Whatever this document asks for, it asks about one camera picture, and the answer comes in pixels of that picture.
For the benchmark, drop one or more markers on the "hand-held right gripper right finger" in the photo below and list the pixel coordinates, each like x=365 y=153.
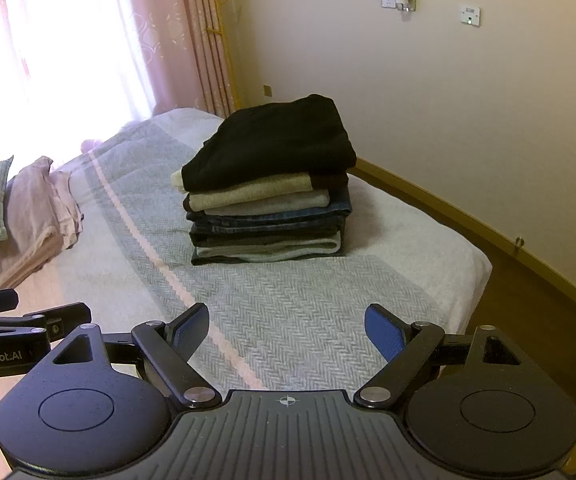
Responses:
x=383 y=332

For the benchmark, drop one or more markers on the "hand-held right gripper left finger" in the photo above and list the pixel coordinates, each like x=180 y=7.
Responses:
x=192 y=327

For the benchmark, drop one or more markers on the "black garment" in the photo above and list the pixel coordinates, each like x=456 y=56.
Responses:
x=278 y=140

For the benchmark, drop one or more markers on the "pale pink crumpled cloth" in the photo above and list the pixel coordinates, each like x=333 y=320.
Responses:
x=37 y=210

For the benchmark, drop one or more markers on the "grey folded garment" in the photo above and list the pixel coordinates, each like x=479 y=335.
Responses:
x=278 y=249

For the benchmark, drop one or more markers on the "wooden baseboard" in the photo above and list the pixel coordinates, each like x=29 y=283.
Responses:
x=443 y=209

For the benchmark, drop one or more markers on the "blue folded jeans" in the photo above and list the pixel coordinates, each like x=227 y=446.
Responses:
x=293 y=220

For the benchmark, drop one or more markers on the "beige folded sweater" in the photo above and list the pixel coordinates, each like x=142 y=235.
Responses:
x=248 y=192

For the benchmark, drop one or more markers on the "metal door stopper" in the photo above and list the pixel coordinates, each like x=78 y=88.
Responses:
x=518 y=242

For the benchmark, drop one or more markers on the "pink curtain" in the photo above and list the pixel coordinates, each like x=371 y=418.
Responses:
x=187 y=35

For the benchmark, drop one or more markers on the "white charger plug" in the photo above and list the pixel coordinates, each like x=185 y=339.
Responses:
x=407 y=1

